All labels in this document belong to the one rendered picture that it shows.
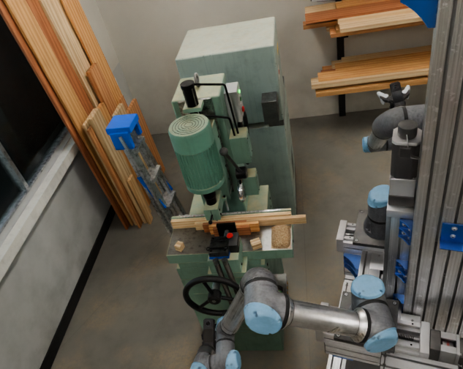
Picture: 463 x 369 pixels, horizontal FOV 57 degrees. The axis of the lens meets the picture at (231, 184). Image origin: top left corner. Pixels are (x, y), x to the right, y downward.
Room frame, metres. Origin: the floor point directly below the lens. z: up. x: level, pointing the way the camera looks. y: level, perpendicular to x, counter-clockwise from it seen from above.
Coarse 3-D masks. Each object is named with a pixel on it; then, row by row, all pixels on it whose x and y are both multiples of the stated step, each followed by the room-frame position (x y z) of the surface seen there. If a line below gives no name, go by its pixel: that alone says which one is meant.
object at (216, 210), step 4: (216, 192) 1.58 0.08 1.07; (220, 192) 1.57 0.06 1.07; (216, 196) 1.55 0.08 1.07; (220, 196) 1.55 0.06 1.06; (220, 200) 1.53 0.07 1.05; (216, 204) 1.49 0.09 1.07; (220, 204) 1.52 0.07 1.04; (204, 208) 1.49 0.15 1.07; (208, 208) 1.48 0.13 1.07; (212, 208) 1.47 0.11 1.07; (216, 208) 1.47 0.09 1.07; (220, 208) 1.50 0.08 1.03; (204, 212) 1.47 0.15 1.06; (208, 212) 1.47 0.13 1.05; (212, 212) 1.46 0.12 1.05; (216, 212) 1.46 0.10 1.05; (220, 212) 1.48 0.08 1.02; (208, 216) 1.47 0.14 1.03; (216, 216) 1.46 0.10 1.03; (220, 216) 1.47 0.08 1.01
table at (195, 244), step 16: (176, 240) 1.50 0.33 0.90; (192, 240) 1.47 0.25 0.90; (208, 240) 1.44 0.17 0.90; (176, 256) 1.40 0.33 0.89; (192, 256) 1.38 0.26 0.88; (256, 256) 1.31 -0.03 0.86; (272, 256) 1.29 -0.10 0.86; (288, 256) 1.27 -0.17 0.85; (208, 272) 1.28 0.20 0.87; (240, 272) 1.23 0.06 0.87
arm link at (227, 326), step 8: (248, 272) 0.94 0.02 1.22; (256, 272) 0.92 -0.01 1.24; (264, 272) 0.91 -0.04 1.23; (240, 288) 0.95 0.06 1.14; (240, 296) 0.94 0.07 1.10; (232, 304) 0.97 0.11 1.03; (240, 304) 0.93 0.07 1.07; (232, 312) 0.95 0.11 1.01; (240, 312) 0.93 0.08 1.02; (224, 320) 0.97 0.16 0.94; (232, 320) 0.94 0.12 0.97; (240, 320) 0.93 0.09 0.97; (216, 328) 1.00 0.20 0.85; (224, 328) 0.95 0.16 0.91; (232, 328) 0.93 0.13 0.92; (224, 336) 0.94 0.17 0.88; (232, 336) 0.94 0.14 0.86
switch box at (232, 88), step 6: (228, 84) 1.82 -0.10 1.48; (234, 84) 1.81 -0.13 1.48; (228, 90) 1.76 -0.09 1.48; (234, 90) 1.75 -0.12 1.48; (234, 96) 1.74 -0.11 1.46; (240, 96) 1.80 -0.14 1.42; (228, 102) 1.74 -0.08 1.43; (234, 102) 1.74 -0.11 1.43; (240, 102) 1.76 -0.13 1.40; (228, 108) 1.75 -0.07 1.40; (234, 108) 1.74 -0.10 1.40; (240, 108) 1.74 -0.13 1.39; (228, 114) 1.75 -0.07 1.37; (234, 114) 1.74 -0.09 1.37; (240, 114) 1.73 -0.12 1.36; (240, 120) 1.73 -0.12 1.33
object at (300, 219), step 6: (282, 216) 1.44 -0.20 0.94; (288, 216) 1.43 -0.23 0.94; (294, 216) 1.42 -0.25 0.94; (300, 216) 1.41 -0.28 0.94; (198, 222) 1.54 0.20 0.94; (204, 222) 1.53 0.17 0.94; (258, 222) 1.45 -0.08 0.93; (264, 222) 1.45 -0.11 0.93; (270, 222) 1.44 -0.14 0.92; (276, 222) 1.43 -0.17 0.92; (282, 222) 1.42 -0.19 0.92; (288, 222) 1.42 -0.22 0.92; (294, 222) 1.41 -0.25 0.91; (300, 222) 1.40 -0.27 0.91; (198, 228) 1.53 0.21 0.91
